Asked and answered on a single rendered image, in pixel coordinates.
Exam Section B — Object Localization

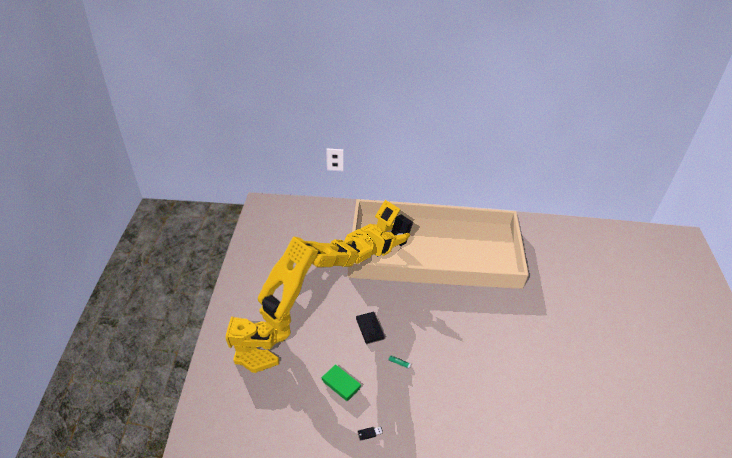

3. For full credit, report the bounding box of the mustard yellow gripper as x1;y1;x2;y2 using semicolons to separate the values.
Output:
361;201;410;256

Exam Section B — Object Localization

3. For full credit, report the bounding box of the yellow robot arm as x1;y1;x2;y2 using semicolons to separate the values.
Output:
228;229;374;373

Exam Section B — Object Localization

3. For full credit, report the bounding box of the black usb flash drive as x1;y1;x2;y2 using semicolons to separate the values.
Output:
358;427;382;441

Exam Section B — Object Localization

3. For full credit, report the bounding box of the green cylinder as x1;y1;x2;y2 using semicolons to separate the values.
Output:
389;356;411;369

